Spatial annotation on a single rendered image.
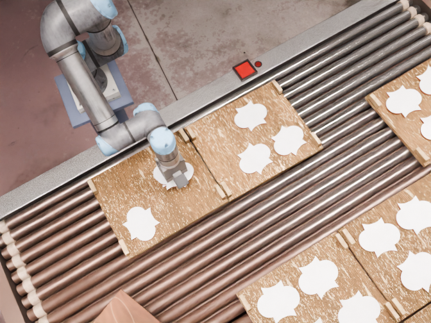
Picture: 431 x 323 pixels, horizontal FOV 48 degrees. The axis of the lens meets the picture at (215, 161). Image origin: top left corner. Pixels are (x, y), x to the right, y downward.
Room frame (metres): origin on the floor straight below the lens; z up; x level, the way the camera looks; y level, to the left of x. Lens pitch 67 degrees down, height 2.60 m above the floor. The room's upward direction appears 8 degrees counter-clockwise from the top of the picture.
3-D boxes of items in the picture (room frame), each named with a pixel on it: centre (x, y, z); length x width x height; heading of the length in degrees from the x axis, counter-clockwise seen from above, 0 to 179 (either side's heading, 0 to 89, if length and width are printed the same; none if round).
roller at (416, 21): (0.87, -0.08, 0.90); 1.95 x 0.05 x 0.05; 114
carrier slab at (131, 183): (0.63, 0.23, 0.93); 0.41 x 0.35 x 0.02; 114
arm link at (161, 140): (0.67, 0.16, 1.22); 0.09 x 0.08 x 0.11; 22
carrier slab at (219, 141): (0.79, -0.15, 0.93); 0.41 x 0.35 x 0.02; 113
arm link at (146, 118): (0.76, 0.21, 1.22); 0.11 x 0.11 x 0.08; 22
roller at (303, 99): (0.82, -0.10, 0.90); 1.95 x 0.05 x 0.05; 114
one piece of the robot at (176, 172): (0.65, 0.15, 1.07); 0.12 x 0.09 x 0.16; 25
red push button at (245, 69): (1.10, -0.17, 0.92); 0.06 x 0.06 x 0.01; 24
